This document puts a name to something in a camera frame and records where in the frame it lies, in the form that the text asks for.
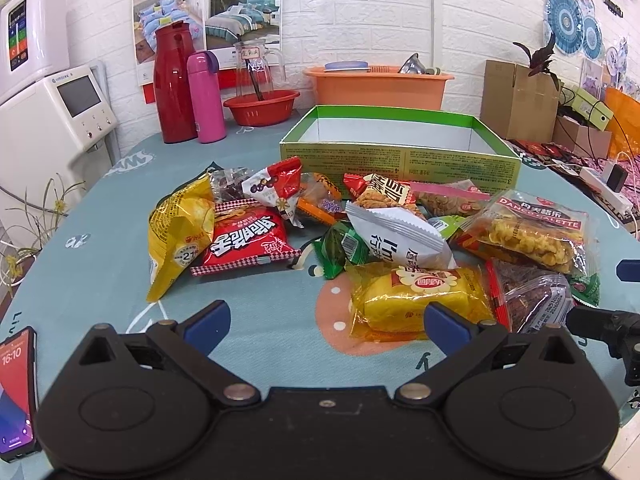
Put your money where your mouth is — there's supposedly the yellow cake snack packet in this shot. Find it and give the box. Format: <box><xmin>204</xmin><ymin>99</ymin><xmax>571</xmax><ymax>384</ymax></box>
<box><xmin>346</xmin><ymin>262</ymin><xmax>496</xmax><ymax>342</ymax></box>

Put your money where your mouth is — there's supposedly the yellow chips bag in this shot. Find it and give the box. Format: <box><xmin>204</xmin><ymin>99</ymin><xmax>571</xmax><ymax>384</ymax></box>
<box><xmin>146</xmin><ymin>172</ymin><xmax>215</xmax><ymax>302</ymax></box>

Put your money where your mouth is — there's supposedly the red checkered snack packet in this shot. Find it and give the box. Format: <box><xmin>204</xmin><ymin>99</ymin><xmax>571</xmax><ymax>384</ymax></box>
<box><xmin>190</xmin><ymin>200</ymin><xmax>302</xmax><ymax>276</ymax></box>

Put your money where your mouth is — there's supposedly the white snack packet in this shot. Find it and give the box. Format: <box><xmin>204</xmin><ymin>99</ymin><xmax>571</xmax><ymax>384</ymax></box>
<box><xmin>345</xmin><ymin>202</ymin><xmax>457</xmax><ymax>270</ymax></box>

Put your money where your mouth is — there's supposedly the red dates packet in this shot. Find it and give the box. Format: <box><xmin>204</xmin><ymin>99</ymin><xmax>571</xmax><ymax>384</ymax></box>
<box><xmin>485</xmin><ymin>259</ymin><xmax>574</xmax><ymax>334</ymax></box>

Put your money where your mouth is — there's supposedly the clear cookie packet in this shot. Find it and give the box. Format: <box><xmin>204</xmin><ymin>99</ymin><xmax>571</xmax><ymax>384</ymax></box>
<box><xmin>461</xmin><ymin>190</ymin><xmax>592</xmax><ymax>276</ymax></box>

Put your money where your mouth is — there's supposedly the peanut packet pink strip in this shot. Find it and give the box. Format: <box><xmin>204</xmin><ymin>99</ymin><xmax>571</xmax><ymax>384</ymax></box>
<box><xmin>410</xmin><ymin>179</ymin><xmax>491</xmax><ymax>217</ymax></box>

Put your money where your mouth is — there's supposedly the green candy packet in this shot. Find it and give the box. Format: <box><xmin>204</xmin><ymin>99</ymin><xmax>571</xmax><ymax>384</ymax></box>
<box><xmin>312</xmin><ymin>221</ymin><xmax>370</xmax><ymax>280</ymax></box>

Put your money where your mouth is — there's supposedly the white power strip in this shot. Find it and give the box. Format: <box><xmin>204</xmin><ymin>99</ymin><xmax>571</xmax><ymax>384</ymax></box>
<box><xmin>579</xmin><ymin>167</ymin><xmax>632</xmax><ymax>216</ymax></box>

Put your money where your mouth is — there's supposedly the clear dark candy packet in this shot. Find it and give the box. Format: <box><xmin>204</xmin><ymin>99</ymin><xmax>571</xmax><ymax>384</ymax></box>
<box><xmin>206</xmin><ymin>165</ymin><xmax>252</xmax><ymax>204</ymax></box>

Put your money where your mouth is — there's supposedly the orange cracker packet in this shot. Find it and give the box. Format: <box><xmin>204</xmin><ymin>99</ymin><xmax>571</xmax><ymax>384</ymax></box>
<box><xmin>343</xmin><ymin>174</ymin><xmax>425</xmax><ymax>220</ymax></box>

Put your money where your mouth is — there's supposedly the red white candy packet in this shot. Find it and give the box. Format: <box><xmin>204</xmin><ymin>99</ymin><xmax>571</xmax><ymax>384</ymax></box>
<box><xmin>242</xmin><ymin>156</ymin><xmax>303</xmax><ymax>229</ymax></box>

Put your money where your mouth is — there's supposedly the orange snack packet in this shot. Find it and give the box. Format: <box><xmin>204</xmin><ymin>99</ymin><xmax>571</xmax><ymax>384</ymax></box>
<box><xmin>296</xmin><ymin>172</ymin><xmax>344</xmax><ymax>226</ymax></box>

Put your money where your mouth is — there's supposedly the green cardboard box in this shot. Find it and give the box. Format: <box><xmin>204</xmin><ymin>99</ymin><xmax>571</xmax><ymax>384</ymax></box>
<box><xmin>280</xmin><ymin>105</ymin><xmax>521</xmax><ymax>194</ymax></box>

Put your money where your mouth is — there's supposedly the pink cardboard box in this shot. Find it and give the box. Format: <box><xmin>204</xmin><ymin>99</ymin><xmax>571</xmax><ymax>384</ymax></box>
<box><xmin>552</xmin><ymin>117</ymin><xmax>612</xmax><ymax>158</ymax></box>

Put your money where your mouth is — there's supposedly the smartphone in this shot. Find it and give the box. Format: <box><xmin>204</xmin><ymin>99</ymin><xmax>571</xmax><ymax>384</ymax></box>
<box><xmin>0</xmin><ymin>326</ymin><xmax>40</xmax><ymax>463</ymax></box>

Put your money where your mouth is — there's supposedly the orange gift bag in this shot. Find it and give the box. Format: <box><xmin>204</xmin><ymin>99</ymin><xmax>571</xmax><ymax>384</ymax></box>
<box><xmin>604</xmin><ymin>88</ymin><xmax>640</xmax><ymax>158</ymax></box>

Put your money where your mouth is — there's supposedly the green small box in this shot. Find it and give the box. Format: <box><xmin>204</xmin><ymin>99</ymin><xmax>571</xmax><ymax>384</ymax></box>
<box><xmin>568</xmin><ymin>87</ymin><xmax>614</xmax><ymax>131</ymax></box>

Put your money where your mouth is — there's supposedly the red plastic basin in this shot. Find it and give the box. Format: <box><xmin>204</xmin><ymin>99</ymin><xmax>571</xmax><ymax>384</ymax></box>
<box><xmin>224</xmin><ymin>89</ymin><xmax>300</xmax><ymax>127</ymax></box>

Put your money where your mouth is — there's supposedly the brown cardboard box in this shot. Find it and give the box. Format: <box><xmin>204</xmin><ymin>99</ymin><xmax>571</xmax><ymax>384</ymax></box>
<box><xmin>480</xmin><ymin>60</ymin><xmax>560</xmax><ymax>143</ymax></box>

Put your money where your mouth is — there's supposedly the orange plastic tub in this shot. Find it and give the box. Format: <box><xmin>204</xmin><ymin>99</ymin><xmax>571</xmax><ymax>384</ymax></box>
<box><xmin>304</xmin><ymin>65</ymin><xmax>454</xmax><ymax>110</ymax></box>

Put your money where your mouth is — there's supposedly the glass pitcher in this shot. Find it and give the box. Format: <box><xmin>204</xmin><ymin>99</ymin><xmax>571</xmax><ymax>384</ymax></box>
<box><xmin>234</xmin><ymin>39</ymin><xmax>286</xmax><ymax>101</ymax></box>

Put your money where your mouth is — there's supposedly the white water dispenser machine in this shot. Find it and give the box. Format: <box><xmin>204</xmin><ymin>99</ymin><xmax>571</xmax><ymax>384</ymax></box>
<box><xmin>1</xmin><ymin>65</ymin><xmax>117</xmax><ymax>248</ymax></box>

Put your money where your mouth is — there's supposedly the pink thermos bottle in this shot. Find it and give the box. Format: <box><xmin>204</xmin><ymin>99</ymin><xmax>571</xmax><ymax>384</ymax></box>
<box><xmin>186</xmin><ymin>50</ymin><xmax>226</xmax><ymax>144</ymax></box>

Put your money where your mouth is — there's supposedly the steel bowl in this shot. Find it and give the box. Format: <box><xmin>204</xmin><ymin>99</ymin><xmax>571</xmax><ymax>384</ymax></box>
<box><xmin>398</xmin><ymin>52</ymin><xmax>427</xmax><ymax>75</ymax></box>

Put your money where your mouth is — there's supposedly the red thermos jug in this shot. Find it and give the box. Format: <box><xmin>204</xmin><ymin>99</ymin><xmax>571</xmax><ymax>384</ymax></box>
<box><xmin>153</xmin><ymin>21</ymin><xmax>198</xmax><ymax>144</ymax></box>

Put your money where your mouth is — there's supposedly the dark red leafed plant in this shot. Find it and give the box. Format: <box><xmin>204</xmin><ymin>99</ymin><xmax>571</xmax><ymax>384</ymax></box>
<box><xmin>513</xmin><ymin>32</ymin><xmax>560</xmax><ymax>90</ymax></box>

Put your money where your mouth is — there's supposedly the lidded tin container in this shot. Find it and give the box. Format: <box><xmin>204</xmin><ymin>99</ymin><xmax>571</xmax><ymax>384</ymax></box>
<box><xmin>324</xmin><ymin>61</ymin><xmax>369</xmax><ymax>73</ymax></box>

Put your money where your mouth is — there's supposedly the blue paper fan decoration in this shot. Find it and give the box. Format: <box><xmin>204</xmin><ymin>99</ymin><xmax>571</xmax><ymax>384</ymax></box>
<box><xmin>546</xmin><ymin>0</ymin><xmax>585</xmax><ymax>55</ymax></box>

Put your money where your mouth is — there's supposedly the bedding poster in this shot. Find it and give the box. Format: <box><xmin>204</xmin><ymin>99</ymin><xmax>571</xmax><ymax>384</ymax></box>
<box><xmin>131</xmin><ymin>0</ymin><xmax>283</xmax><ymax>86</ymax></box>

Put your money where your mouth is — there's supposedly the white wall water purifier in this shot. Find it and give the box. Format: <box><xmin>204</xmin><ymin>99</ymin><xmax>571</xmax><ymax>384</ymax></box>
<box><xmin>0</xmin><ymin>0</ymin><xmax>70</xmax><ymax>103</ymax></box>

